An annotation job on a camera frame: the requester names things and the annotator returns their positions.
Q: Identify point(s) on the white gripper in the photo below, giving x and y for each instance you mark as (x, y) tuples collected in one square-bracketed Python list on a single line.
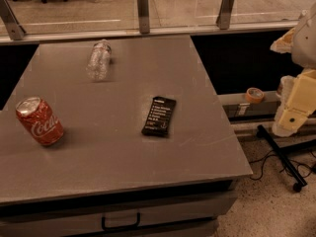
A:
[(305, 46)]

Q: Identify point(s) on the black RXBAR chocolate bar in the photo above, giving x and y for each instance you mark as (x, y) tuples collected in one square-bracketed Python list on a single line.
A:
[(159, 117)]

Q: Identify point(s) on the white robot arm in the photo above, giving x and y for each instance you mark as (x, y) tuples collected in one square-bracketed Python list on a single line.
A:
[(300, 41)]

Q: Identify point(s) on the orange tape roll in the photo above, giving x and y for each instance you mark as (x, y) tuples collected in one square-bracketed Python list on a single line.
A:
[(254, 95)]

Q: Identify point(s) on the black wheeled stand leg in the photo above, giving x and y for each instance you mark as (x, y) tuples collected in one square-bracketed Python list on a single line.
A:
[(283, 152)]

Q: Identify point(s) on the grey metal side shelf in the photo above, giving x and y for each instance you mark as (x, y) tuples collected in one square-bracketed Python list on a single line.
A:
[(237, 108)]

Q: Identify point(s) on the grey drawer cabinet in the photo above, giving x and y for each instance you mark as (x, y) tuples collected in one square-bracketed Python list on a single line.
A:
[(186, 211)]

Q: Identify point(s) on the clear plastic water bottle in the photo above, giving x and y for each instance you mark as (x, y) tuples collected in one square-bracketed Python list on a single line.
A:
[(99, 62)]

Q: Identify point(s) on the red Coca-Cola can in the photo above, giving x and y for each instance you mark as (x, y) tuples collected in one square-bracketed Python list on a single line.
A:
[(37, 117)]

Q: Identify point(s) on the right metal railing post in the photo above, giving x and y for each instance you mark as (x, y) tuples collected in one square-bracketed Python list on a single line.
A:
[(224, 16)]

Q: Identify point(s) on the metal railing post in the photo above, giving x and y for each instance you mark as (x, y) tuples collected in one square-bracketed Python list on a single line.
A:
[(13, 27), (143, 16), (224, 16)]

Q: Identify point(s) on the middle metal railing post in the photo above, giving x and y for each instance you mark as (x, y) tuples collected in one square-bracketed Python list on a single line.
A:
[(143, 16)]

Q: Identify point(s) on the black drawer handle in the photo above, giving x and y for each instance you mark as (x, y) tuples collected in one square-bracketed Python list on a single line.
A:
[(120, 222)]

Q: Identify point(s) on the left metal railing post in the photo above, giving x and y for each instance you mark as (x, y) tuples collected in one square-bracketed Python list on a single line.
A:
[(13, 27)]

